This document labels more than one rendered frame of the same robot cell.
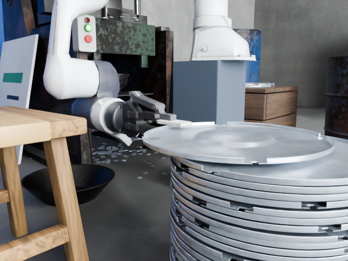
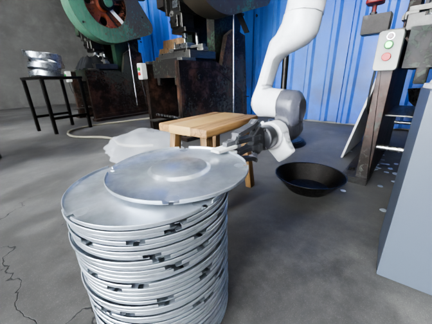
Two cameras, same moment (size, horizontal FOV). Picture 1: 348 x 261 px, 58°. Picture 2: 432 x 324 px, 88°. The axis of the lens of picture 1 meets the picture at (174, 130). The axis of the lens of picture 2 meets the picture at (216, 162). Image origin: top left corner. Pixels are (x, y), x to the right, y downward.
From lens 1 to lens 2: 0.77 m
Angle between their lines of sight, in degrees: 83
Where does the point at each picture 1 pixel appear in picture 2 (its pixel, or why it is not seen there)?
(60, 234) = not seen: hidden behind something
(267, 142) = (153, 176)
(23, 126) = (180, 126)
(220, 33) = not seen: outside the picture
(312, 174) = (89, 188)
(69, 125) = (197, 131)
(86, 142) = (366, 157)
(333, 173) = (85, 195)
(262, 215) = not seen: hidden behind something
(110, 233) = (263, 213)
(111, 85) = (285, 110)
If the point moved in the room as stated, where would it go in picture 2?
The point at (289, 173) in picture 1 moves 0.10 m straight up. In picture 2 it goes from (96, 182) to (84, 132)
